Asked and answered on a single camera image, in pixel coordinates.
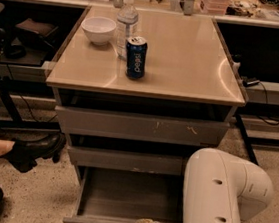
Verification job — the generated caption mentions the grey top drawer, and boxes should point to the grey top drawer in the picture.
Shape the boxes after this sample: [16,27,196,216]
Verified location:
[55,106,230,147]

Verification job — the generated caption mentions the grey bottom drawer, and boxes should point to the grey bottom drawer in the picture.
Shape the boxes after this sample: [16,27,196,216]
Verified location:
[63,167,183,223]

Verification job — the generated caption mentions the grey middle drawer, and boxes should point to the grey middle drawer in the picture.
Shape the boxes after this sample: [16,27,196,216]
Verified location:
[67,147,187,175]

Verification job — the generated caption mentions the grey drawer cabinet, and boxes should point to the grey drawer cabinet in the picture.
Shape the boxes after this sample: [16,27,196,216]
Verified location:
[35,0,256,196]

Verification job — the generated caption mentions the grey drawer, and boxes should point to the grey drawer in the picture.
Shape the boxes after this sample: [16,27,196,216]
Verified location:
[67,147,187,175]
[63,167,183,223]
[55,106,230,147]

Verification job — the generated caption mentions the blue pepsi can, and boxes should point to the blue pepsi can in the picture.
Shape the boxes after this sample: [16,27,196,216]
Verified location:
[126,36,148,80]

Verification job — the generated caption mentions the clear plastic water bottle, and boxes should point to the clear plastic water bottle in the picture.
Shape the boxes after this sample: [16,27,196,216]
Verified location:
[116,0,139,59]

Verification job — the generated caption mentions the black table leg right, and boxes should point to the black table leg right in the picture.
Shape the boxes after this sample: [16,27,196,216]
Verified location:
[235,113,258,165]

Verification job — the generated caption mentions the pink stacked trays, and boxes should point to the pink stacked trays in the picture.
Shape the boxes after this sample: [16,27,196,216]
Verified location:
[200,0,231,15]

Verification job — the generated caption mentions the white bowl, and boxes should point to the white bowl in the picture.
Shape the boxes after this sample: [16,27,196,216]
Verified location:
[81,16,116,46]

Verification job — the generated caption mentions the black device on shelf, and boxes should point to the black device on shelf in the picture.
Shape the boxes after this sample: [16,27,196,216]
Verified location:
[0,18,58,67]

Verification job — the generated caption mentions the black desk frame left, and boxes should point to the black desk frame left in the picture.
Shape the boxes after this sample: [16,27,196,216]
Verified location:
[0,71,61,133]

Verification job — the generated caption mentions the black boot upper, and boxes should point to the black boot upper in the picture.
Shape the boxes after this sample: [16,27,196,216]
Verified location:
[0,132,66,173]

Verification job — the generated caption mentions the black power adapter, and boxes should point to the black power adapter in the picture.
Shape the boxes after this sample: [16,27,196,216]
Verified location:
[242,77,260,88]

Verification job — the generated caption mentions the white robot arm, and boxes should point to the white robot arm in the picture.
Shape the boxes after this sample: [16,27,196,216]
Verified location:
[136,148,274,223]

